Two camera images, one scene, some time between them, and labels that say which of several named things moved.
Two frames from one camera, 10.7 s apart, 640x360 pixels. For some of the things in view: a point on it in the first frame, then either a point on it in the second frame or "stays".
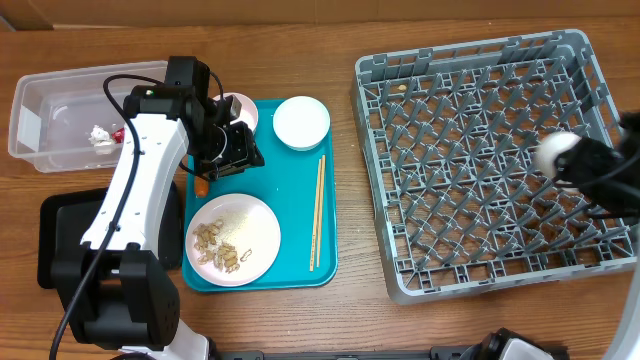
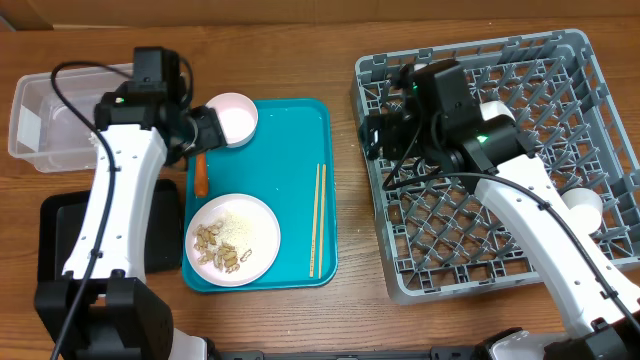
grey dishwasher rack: (450, 134) stays
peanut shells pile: (207, 249) stays
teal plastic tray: (301, 189) stays
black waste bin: (64, 217) stays
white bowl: (301, 123) -> (493, 108)
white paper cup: (549, 147) -> (586, 206)
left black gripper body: (219, 152) -> (203, 132)
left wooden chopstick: (315, 216) stays
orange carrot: (202, 187) stays
